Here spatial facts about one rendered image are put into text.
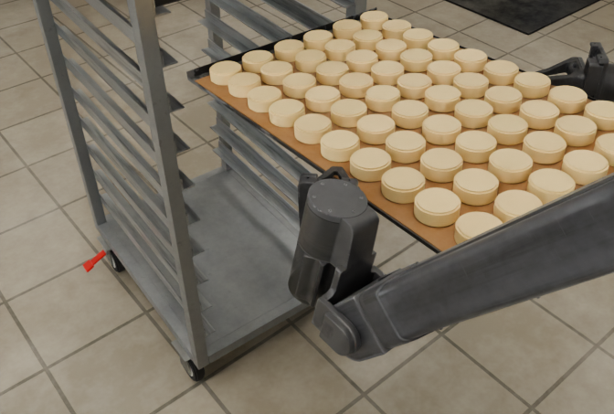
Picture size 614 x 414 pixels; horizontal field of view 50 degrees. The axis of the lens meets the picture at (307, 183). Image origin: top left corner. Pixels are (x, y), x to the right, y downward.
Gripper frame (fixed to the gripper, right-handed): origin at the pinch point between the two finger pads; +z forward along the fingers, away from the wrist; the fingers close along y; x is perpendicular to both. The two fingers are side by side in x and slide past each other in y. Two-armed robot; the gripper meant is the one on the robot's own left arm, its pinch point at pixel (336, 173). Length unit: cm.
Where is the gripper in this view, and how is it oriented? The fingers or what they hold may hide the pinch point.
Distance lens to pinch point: 80.5
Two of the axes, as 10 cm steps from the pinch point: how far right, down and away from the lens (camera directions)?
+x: 9.9, 0.6, -1.3
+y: 0.3, 8.1, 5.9
